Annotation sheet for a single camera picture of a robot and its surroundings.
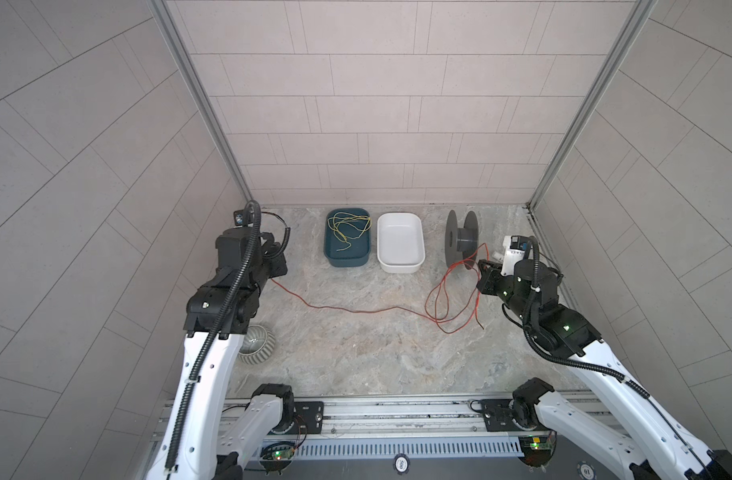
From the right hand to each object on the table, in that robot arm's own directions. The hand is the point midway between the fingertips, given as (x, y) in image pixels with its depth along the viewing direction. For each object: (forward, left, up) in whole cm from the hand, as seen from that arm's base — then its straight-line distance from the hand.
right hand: (475, 262), depth 72 cm
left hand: (+3, +46, +9) cm, 47 cm away
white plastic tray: (+25, +15, -21) cm, 36 cm away
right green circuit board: (-36, -10, -25) cm, 45 cm away
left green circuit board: (-33, +47, -20) cm, 61 cm away
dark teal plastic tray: (+18, +30, -18) cm, 40 cm away
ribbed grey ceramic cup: (-8, +59, -22) cm, 63 cm away
